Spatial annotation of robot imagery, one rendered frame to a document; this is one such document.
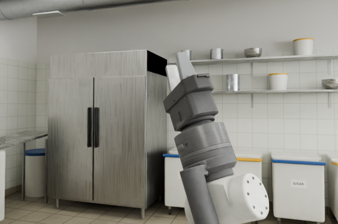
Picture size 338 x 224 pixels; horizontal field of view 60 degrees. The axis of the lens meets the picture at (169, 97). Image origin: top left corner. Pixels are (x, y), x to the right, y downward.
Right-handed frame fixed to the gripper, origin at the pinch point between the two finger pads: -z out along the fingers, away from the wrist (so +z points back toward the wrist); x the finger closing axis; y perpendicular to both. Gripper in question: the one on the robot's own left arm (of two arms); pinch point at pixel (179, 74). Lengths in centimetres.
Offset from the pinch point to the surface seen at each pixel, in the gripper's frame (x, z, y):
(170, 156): -289, -27, -128
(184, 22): -266, -209, -200
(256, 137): -268, -23, -250
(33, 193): -457, -44, 27
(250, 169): -238, 16, -197
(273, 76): -207, -83, -258
